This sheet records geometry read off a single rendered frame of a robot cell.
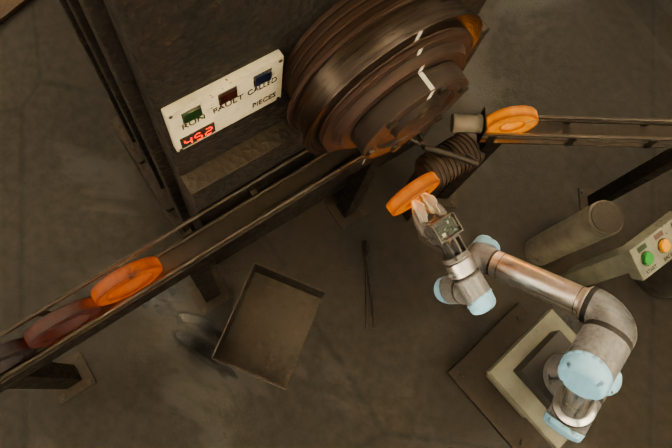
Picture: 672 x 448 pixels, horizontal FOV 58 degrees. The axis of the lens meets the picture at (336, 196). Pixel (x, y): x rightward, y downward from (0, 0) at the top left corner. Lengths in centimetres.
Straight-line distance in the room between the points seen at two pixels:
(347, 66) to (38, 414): 170
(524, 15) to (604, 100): 54
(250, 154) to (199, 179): 14
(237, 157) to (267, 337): 51
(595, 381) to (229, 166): 98
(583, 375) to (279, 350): 77
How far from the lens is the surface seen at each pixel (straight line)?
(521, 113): 184
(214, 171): 152
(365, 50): 116
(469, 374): 240
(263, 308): 171
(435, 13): 122
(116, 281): 157
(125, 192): 247
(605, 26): 322
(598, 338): 154
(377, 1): 123
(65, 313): 161
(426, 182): 153
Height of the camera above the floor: 229
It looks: 71 degrees down
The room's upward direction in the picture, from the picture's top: 22 degrees clockwise
